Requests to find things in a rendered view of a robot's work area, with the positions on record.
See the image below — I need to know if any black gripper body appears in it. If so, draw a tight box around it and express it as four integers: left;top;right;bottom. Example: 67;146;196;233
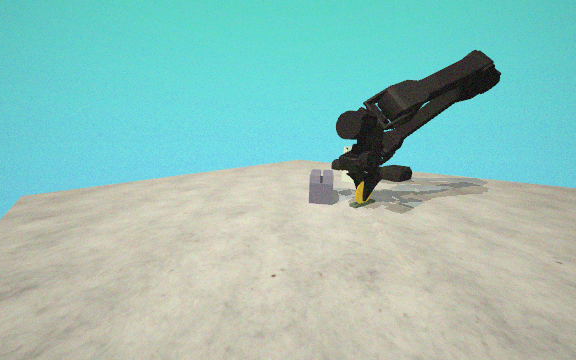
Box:
331;140;412;182

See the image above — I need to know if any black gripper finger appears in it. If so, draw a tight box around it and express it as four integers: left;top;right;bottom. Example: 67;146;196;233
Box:
346;172;368;190
362;176;382;201

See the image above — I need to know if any gold coin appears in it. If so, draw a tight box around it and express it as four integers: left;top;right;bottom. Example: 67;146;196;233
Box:
355;181;371;204

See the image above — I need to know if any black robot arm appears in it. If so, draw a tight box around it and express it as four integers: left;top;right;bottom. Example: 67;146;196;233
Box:
336;50;501;173

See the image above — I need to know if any dark green rectangular holder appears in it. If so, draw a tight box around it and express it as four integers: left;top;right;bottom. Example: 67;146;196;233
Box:
349;198;375;209

